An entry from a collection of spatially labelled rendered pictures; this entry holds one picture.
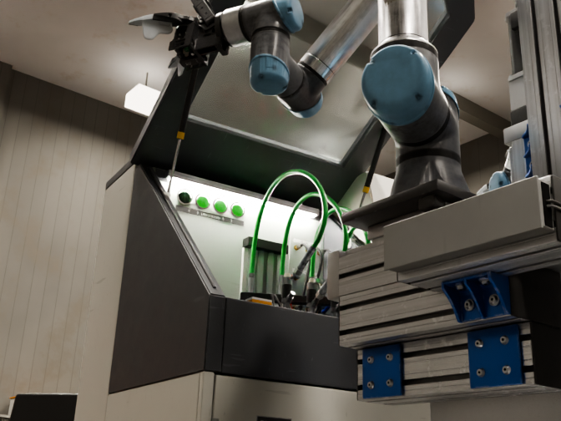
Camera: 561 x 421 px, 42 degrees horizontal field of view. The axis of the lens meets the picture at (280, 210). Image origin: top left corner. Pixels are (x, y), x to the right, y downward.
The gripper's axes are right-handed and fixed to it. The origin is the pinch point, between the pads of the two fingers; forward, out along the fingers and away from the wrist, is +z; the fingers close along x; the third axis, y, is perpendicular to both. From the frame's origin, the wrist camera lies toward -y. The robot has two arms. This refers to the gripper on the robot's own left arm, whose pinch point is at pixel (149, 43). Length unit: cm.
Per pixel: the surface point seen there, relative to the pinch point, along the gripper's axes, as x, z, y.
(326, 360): 54, -23, 54
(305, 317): 48, -20, 46
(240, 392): 37, -11, 66
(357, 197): 100, -10, -15
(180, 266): 35, 7, 36
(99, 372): 64, 50, 52
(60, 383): 696, 668, -137
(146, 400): 45, 18, 65
